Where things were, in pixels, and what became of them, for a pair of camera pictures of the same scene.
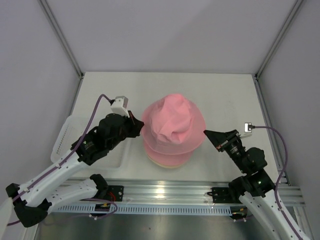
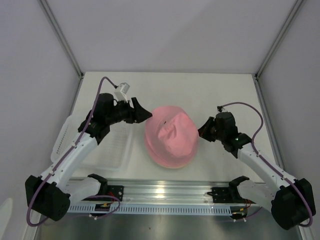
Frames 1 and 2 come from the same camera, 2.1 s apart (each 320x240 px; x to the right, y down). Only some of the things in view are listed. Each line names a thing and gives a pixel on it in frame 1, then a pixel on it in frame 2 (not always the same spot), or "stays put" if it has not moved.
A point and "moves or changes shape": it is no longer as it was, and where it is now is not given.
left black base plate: [115, 193] stays put
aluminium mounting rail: [187, 191] stays put
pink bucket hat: [171, 124] moves or changes shape
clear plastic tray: [72, 131] stays put
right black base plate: [221, 195] stays put
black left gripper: [136, 125] to [136, 114]
